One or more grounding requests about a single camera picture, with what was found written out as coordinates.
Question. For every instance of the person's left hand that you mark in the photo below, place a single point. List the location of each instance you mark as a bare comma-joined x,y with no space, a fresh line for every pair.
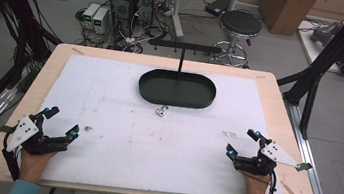
33,166

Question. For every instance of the person's right hand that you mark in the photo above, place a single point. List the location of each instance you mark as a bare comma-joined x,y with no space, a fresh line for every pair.
257,189

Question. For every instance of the black round stool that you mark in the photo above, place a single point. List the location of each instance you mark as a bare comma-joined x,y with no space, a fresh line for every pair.
240,23

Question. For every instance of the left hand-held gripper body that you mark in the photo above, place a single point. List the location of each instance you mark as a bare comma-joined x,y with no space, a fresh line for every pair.
26,130

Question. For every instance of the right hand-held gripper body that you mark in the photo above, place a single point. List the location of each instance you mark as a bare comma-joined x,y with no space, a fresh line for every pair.
260,164

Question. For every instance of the black computer tower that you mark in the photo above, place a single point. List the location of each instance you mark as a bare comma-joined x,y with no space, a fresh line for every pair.
145,1
122,3

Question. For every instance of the white power strip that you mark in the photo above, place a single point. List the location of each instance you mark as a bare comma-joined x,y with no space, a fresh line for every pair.
129,40

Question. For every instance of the thin wooden stick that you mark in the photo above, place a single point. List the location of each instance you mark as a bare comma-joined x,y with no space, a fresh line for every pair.
291,193

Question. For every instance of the white floor board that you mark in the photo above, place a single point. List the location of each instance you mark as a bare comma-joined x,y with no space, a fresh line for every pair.
308,44

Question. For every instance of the white desk leg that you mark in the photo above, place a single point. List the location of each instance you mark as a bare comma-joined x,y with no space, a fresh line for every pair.
178,10

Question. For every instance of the small metal bit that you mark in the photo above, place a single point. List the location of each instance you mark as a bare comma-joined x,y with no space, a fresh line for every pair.
87,128

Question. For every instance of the black flat device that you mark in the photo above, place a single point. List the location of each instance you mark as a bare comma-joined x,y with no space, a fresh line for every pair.
217,6

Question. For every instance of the brown cardboard box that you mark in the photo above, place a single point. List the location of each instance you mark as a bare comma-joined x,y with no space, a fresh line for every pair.
285,11

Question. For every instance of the white foam board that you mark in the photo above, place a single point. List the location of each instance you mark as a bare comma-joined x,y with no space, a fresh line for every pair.
140,146

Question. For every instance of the black hanger stand with tray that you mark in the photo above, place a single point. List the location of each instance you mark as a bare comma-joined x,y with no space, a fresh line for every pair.
177,89

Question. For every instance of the white power supply unit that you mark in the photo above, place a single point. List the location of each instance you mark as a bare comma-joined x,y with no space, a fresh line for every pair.
90,14
100,20

